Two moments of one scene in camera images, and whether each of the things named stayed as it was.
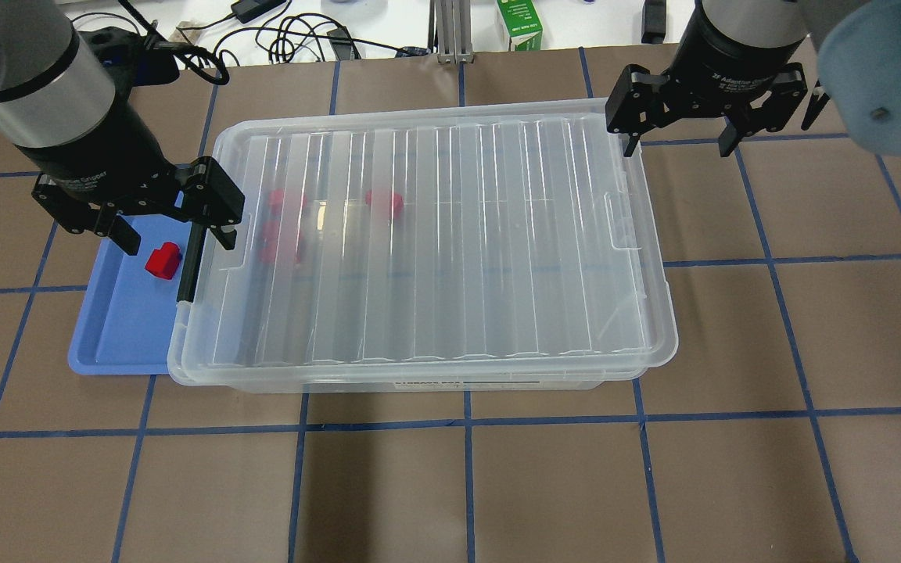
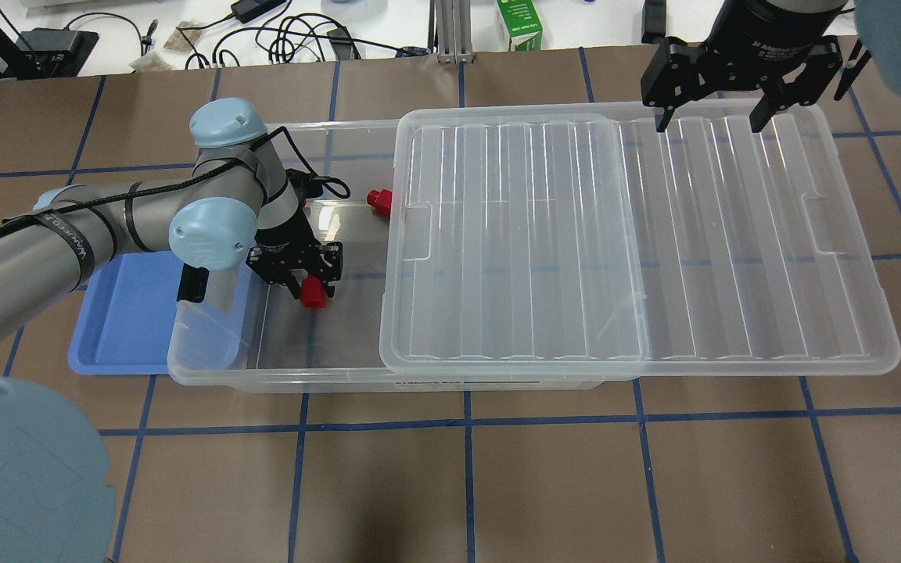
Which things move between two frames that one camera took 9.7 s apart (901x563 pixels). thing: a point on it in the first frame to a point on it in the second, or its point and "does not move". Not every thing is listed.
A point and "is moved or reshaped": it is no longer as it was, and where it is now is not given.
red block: x=164 y=261 to x=313 y=294
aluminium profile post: x=454 y=31 does not move
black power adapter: x=246 y=10 does not move
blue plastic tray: x=123 y=328 does not move
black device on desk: x=653 y=21 does not move
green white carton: x=522 y=24 does not move
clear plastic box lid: x=426 y=238 is moved or reshaped
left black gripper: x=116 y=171 to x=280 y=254
